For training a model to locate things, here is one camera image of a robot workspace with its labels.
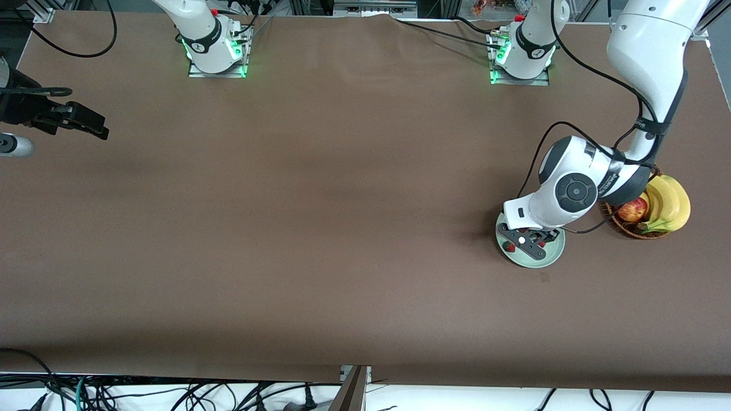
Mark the pale green round plate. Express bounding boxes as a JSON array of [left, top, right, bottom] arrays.
[[495, 212, 566, 269]]

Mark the brown wicker basket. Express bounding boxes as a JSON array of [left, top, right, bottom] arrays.
[[600, 164, 672, 240]]

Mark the red apple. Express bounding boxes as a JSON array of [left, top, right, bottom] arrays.
[[617, 197, 649, 223]]

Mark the yellow banana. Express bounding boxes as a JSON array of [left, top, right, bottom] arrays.
[[642, 174, 692, 233], [638, 188, 666, 229]]

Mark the large table cover sheet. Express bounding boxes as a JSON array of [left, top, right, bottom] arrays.
[[0, 11, 731, 394]]

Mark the red orange background object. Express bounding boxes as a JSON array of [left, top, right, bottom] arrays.
[[472, 0, 515, 15]]

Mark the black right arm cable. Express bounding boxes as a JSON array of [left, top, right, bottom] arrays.
[[11, 0, 118, 58]]

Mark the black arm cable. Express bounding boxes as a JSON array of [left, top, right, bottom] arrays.
[[11, 0, 118, 58], [517, 0, 663, 235]]

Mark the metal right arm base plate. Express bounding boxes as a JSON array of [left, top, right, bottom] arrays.
[[188, 26, 250, 78]]

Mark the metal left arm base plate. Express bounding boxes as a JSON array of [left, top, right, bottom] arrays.
[[488, 31, 552, 86]]

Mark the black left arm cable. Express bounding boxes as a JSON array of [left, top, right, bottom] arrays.
[[517, 0, 663, 235]]

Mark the thin black power cable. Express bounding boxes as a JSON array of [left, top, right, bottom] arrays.
[[394, 19, 503, 49]]

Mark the grey table support post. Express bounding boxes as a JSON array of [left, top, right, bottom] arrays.
[[328, 365, 372, 411]]

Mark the dark background frame structure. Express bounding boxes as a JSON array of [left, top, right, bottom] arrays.
[[288, 0, 457, 18]]

